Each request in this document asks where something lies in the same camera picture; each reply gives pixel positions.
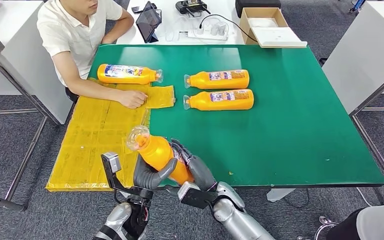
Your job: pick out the white power strip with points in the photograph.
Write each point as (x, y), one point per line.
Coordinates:
(208, 37)

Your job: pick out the steel table frame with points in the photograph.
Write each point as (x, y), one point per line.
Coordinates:
(374, 92)

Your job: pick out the person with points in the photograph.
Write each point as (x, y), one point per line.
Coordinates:
(380, 222)
(76, 33)

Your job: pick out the person's left forearm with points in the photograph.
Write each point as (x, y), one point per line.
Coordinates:
(122, 27)

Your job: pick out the orange detergent bottle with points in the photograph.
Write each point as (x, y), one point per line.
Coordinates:
(212, 82)
(129, 78)
(159, 152)
(218, 103)

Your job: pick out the white table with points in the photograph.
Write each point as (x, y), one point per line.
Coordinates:
(167, 8)

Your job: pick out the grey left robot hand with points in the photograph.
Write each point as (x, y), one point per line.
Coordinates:
(144, 177)

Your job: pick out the green table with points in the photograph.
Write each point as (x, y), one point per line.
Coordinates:
(294, 116)

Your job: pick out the person's right hand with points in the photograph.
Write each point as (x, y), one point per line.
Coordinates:
(132, 99)

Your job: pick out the black remote controller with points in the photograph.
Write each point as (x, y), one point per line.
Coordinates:
(192, 7)

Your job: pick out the cardboard box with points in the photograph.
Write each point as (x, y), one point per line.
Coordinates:
(246, 28)

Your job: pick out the chrome chair base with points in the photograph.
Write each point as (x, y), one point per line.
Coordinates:
(324, 225)

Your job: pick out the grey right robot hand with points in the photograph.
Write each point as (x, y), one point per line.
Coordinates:
(202, 172)

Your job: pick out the white foam insert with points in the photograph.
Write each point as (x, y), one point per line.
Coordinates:
(261, 22)

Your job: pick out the person's right forearm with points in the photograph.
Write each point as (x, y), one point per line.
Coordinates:
(96, 91)

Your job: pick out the black tablet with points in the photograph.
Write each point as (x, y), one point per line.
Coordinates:
(149, 21)

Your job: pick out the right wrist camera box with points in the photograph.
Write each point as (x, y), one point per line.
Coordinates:
(188, 189)

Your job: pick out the white charger plug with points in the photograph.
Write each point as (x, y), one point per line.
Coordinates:
(201, 30)
(222, 30)
(212, 30)

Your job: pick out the white desk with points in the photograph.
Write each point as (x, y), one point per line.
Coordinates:
(10, 23)
(361, 56)

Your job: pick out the black phone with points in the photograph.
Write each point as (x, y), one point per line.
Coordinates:
(137, 9)

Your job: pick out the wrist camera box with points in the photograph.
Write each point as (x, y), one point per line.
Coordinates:
(112, 162)
(188, 189)

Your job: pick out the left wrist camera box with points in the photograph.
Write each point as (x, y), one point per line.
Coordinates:
(112, 162)

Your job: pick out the blue cart frame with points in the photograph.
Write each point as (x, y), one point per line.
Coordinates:
(358, 5)

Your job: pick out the flat white box lid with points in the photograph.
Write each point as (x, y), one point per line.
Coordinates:
(279, 37)

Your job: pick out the yellow taped cardboard sheet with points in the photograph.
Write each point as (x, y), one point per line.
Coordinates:
(89, 139)

